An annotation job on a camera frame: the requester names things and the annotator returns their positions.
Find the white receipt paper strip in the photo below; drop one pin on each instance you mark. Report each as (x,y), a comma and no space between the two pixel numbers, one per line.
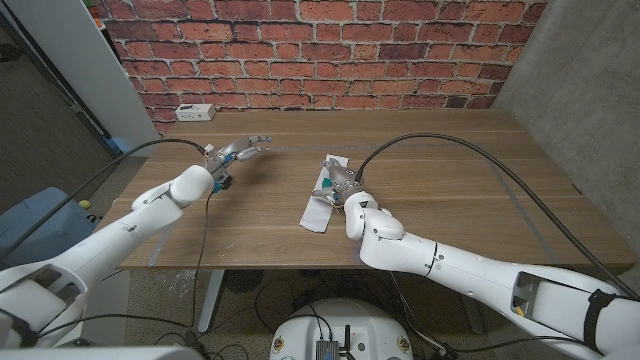
(316,215)

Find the clear plastic wrap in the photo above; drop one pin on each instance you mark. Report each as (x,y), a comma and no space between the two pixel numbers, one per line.
(177,282)

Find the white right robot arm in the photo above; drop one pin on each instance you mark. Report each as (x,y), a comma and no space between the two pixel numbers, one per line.
(475,275)

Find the white robot chest shell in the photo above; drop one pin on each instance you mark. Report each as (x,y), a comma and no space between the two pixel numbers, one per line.
(100,354)

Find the small teal blue block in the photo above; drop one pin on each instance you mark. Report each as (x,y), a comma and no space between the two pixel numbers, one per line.
(327,183)

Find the white power strip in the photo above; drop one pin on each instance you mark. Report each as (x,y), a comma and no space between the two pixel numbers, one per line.
(195,112)

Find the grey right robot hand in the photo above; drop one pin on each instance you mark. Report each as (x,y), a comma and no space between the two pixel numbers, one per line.
(342,180)

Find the yellow-green ball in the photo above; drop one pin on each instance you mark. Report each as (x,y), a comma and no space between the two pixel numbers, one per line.
(85,204)

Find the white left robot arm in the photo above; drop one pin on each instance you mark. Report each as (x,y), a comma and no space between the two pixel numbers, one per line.
(110,245)

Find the small grey electronics box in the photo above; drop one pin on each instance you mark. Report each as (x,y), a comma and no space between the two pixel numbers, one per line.
(327,351)

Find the white upright panel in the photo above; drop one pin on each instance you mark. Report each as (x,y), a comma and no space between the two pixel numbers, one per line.
(85,65)

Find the black antenna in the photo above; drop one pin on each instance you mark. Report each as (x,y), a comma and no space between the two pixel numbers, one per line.
(347,342)

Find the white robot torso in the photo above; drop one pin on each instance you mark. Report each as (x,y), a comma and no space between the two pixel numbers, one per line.
(345,320)

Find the white table leg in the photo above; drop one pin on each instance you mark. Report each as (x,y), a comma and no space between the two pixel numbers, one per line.
(212,295)

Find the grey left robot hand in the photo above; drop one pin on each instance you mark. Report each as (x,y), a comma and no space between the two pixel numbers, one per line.
(225,154)

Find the black round floor fan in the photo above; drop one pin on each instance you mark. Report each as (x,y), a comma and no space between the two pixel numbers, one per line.
(243,281)

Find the grey table leg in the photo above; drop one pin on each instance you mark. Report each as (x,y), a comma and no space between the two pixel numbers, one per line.
(475,320)

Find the red brick print backdrop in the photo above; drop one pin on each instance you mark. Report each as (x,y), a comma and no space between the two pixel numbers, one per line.
(320,50)

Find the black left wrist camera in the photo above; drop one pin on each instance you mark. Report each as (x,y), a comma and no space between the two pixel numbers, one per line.
(222,184)

